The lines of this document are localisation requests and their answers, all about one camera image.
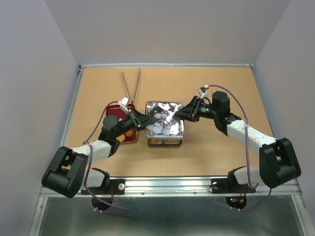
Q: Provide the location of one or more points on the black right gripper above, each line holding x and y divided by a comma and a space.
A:
190, 111

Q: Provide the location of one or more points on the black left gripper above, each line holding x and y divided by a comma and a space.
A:
141, 121

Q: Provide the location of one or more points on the orange fish cookie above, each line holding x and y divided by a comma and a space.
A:
153, 141

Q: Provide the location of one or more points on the gold tin lid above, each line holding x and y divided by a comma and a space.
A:
168, 126

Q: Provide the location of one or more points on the metal tongs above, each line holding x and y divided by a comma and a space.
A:
132, 96

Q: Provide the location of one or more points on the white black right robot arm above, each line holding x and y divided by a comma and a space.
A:
278, 163

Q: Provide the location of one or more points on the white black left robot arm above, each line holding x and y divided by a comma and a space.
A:
70, 169

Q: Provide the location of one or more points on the small round tan cookie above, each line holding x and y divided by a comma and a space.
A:
129, 133

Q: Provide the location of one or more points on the red rectangular tray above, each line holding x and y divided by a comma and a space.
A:
119, 113

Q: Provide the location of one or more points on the gold square tin box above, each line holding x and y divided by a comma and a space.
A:
162, 143

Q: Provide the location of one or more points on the large round tan cookie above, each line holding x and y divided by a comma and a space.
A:
121, 138

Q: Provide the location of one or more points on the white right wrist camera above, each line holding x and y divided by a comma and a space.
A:
203, 91

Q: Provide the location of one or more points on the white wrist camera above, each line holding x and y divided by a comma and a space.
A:
125, 105
203, 91

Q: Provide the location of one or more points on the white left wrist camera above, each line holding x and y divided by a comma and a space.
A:
125, 105

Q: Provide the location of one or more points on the aluminium front rail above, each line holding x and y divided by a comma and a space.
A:
184, 187

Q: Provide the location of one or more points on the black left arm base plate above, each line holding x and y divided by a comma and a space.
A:
110, 186

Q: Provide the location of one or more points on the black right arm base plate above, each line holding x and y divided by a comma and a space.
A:
226, 185

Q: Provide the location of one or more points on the aluminium table edge rail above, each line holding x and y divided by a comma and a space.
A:
166, 65

